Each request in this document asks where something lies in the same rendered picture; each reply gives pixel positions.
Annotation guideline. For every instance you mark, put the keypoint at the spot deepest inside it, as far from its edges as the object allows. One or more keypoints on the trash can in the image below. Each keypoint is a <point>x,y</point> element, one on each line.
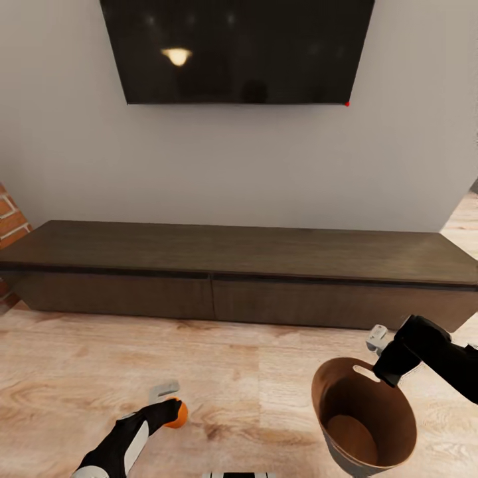
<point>368,426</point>

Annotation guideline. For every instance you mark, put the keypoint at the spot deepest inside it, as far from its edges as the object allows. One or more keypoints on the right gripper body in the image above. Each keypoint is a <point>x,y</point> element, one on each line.
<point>389,367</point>

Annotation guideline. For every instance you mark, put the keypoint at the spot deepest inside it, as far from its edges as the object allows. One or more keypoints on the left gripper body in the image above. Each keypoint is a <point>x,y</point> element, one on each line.
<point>165,412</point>

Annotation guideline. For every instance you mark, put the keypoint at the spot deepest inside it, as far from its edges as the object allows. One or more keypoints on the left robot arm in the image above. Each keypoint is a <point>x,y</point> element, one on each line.
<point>115,455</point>

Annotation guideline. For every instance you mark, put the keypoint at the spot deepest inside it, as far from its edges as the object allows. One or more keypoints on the wall mounted tv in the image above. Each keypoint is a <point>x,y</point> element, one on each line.
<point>237,52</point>

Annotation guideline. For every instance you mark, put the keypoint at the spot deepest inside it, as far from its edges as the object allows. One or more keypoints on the cabinet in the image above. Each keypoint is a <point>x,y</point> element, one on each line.
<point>354,278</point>

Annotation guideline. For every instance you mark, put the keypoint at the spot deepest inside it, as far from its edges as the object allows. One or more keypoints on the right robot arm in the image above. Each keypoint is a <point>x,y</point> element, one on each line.
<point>421,340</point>

